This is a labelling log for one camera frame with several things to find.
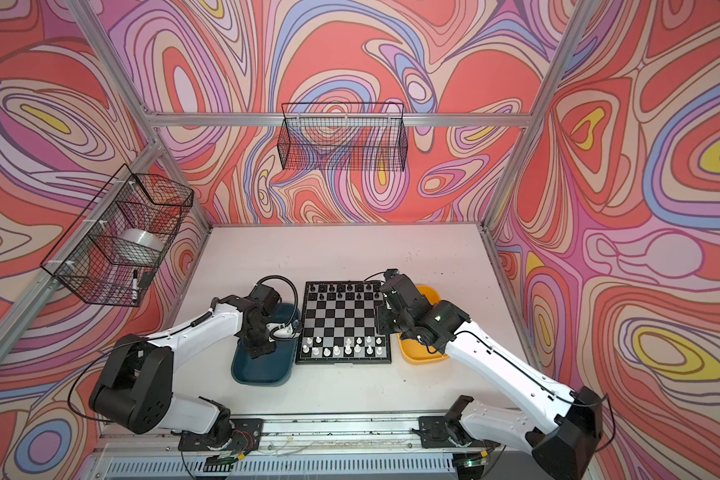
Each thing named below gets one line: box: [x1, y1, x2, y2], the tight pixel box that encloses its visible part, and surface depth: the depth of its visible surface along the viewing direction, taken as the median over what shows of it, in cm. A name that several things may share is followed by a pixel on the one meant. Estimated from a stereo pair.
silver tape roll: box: [119, 229, 165, 251], surface depth 75 cm
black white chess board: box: [295, 280, 392, 364], surface depth 93 cm
